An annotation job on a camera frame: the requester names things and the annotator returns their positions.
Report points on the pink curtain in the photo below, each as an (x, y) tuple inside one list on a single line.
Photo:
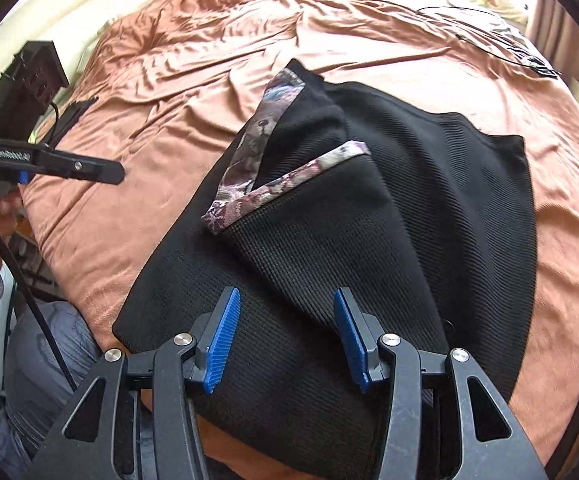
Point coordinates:
[(554, 25)]

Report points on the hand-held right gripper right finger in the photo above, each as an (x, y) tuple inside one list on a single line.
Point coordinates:
[(352, 340)]

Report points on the folded black garment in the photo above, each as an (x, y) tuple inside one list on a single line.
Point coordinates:
[(71, 115)]

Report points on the person's left leg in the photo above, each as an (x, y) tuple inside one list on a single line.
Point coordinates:
[(54, 360)]

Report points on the black t-shirt with patterned trim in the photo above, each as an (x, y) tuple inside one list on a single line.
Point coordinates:
[(369, 220)]

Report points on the brown blanket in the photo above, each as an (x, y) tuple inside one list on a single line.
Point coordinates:
[(169, 85)]

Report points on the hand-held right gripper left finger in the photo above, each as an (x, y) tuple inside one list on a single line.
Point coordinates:
[(222, 340)]

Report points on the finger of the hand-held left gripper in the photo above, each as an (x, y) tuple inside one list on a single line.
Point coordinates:
[(94, 170)]

